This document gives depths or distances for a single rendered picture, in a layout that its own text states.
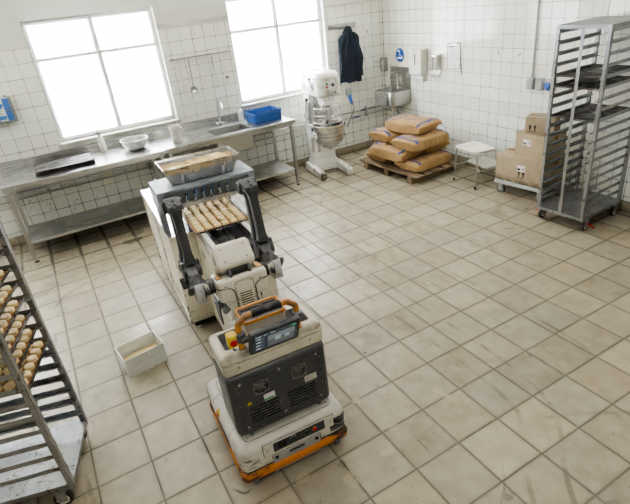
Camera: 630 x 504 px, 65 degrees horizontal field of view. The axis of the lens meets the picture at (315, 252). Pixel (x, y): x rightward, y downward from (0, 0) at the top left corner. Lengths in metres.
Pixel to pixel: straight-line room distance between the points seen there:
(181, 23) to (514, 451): 5.73
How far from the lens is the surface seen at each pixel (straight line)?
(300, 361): 2.59
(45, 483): 3.21
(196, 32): 6.80
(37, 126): 6.57
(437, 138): 6.63
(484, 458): 2.99
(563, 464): 3.05
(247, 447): 2.72
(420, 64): 7.34
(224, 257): 2.62
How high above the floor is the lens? 2.28
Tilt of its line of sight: 27 degrees down
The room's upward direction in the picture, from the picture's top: 7 degrees counter-clockwise
